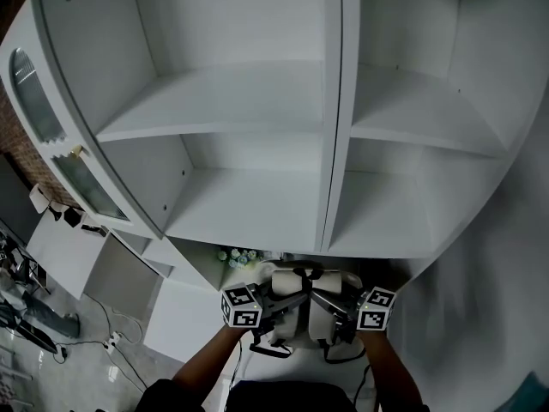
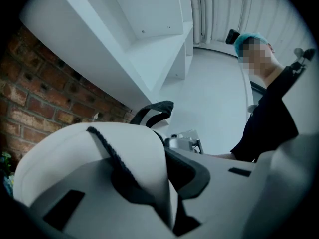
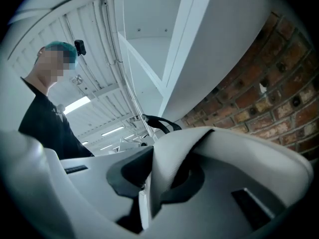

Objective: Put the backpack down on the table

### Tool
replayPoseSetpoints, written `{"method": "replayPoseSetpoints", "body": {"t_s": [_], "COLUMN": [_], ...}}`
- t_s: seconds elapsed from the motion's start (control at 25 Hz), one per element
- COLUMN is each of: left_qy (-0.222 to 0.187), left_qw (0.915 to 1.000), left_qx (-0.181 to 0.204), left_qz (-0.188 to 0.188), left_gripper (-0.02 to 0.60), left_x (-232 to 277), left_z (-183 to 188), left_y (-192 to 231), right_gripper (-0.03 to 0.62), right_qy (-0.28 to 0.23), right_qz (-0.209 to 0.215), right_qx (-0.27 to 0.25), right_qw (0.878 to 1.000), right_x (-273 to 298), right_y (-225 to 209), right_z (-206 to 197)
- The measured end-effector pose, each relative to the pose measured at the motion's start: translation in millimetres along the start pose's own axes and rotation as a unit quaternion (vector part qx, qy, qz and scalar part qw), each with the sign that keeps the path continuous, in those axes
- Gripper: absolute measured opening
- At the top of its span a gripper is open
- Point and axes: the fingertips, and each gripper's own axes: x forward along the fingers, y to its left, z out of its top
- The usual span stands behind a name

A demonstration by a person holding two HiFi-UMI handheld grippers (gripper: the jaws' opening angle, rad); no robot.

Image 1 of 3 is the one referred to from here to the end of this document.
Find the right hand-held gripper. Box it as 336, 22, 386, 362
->
311, 286, 396, 338

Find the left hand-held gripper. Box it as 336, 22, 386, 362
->
220, 282, 311, 330

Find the cream backpack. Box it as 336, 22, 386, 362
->
248, 262, 368, 363

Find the person's left forearm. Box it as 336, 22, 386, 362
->
171, 326, 249, 399

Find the person's right forearm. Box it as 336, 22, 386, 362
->
357, 330, 430, 412

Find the potted flower plant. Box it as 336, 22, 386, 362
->
215, 247, 261, 270

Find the person's black top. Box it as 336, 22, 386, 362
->
136, 378, 358, 412

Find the white shelf hutch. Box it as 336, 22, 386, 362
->
0, 0, 549, 291

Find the white box device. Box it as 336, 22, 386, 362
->
81, 221, 109, 238

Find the white side table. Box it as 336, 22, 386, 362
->
24, 211, 165, 318

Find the dark electric scooter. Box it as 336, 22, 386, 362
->
0, 288, 81, 353

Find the small table lamp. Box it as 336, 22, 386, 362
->
28, 183, 57, 215

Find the grey board panel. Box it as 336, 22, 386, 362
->
0, 152, 45, 240

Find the white cable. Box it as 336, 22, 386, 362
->
85, 294, 143, 345

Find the black cable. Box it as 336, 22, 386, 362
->
51, 339, 108, 365

